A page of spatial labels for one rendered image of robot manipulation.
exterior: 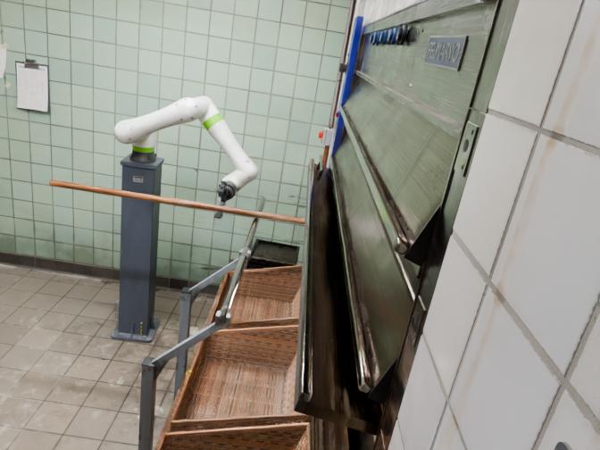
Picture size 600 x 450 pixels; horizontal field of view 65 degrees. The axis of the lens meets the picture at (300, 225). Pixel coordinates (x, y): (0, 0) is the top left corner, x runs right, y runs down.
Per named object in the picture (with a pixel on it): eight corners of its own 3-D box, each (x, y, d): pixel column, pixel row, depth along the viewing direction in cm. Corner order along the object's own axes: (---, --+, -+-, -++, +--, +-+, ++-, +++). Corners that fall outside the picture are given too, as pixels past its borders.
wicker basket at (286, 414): (305, 372, 217) (315, 322, 208) (302, 477, 165) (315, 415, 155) (201, 357, 216) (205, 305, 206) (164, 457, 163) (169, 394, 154)
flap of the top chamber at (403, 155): (345, 111, 238) (366, 75, 231) (417, 264, 70) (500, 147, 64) (338, 107, 237) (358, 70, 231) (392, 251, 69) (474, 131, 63)
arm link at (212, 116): (182, 105, 255) (198, 91, 250) (194, 104, 266) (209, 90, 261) (203, 133, 256) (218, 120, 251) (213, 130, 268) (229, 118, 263)
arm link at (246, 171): (211, 131, 267) (204, 132, 256) (227, 120, 264) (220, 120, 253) (248, 184, 270) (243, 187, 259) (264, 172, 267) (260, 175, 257)
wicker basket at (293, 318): (306, 305, 274) (313, 262, 264) (306, 367, 221) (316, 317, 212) (223, 293, 272) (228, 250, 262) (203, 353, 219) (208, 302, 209)
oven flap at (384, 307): (336, 161, 247) (355, 127, 241) (380, 401, 79) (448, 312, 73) (329, 157, 246) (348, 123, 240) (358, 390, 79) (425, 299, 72)
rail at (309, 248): (309, 161, 247) (312, 162, 247) (297, 400, 80) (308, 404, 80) (311, 157, 247) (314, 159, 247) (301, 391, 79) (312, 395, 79)
